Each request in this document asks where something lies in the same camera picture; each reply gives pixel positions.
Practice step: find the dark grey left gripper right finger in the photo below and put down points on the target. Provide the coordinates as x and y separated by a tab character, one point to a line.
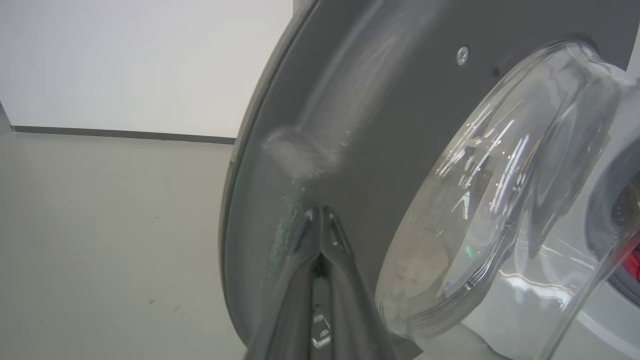
355	320

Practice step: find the grey skirting board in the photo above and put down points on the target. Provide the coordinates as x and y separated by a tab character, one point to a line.
125	134

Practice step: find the red and white garment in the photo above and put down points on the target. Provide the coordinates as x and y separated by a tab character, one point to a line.
634	262

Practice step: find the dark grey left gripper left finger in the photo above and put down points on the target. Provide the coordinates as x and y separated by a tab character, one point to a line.
285	320

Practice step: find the white front-load washing machine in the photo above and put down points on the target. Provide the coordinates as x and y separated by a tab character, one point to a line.
615	340

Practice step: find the black round glass washer door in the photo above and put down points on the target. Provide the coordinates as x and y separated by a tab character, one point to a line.
400	125

